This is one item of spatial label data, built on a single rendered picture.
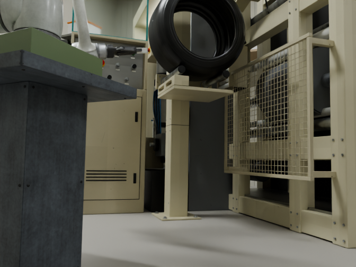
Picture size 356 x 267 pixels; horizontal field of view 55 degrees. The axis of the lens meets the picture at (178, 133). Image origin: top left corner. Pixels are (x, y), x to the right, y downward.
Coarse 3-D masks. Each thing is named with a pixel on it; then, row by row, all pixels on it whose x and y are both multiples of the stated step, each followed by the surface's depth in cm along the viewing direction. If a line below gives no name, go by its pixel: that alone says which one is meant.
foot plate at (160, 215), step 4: (156, 212) 238; (160, 212) 242; (188, 212) 244; (156, 216) 228; (160, 216) 226; (164, 216) 219; (188, 216) 228; (192, 216) 229; (196, 216) 225; (164, 220) 216; (168, 220) 217
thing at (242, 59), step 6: (246, 48) 243; (240, 54) 241; (246, 54) 242; (240, 60) 240; (246, 60) 242; (234, 66) 239; (240, 66) 240; (240, 72) 240; (246, 72) 241; (228, 78) 237; (234, 78) 238; (240, 78) 240; (246, 78) 241; (222, 84) 251; (228, 84) 237; (234, 84) 238; (240, 84) 239; (246, 84) 241; (234, 90) 259; (240, 90) 250
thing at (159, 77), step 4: (156, 76) 225; (160, 76) 225; (164, 76) 227; (156, 80) 225; (160, 80) 226; (156, 84) 225; (160, 84) 226; (192, 84) 233; (196, 84) 234; (200, 84) 234; (156, 88) 226
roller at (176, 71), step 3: (180, 66) 194; (183, 66) 194; (177, 69) 194; (180, 69) 194; (183, 69) 194; (174, 72) 200; (177, 72) 196; (180, 72) 194; (183, 72) 194; (168, 75) 211; (171, 75) 206; (165, 78) 218; (168, 78) 212; (162, 81) 225; (165, 81) 219
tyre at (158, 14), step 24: (168, 0) 194; (192, 0) 226; (216, 0) 220; (168, 24) 192; (216, 24) 232; (240, 24) 207; (168, 48) 194; (216, 48) 232; (240, 48) 207; (168, 72) 215; (192, 72) 201; (216, 72) 204
